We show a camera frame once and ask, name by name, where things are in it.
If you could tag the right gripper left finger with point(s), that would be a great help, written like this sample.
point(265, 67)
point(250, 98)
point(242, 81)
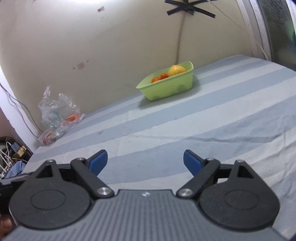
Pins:
point(78, 179)

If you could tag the right hand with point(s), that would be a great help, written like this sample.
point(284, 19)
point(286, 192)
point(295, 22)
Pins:
point(6, 225)

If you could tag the green plastic basin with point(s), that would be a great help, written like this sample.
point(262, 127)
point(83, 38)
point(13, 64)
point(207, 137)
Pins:
point(169, 86)

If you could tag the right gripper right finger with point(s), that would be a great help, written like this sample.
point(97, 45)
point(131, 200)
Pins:
point(211, 179)

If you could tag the orange mandarin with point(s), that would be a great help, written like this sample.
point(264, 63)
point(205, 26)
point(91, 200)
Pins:
point(155, 79)
point(163, 76)

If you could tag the clear plastic bag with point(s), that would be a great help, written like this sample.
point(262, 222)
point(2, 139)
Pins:
point(54, 113)

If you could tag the black tape cross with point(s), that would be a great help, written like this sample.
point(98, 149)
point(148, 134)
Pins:
point(188, 7)

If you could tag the yellow pomelo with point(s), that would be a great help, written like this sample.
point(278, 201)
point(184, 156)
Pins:
point(175, 70)

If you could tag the orange fruit in bag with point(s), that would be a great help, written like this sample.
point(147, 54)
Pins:
point(72, 117)

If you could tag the window frame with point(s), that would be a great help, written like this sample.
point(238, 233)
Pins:
point(271, 25)

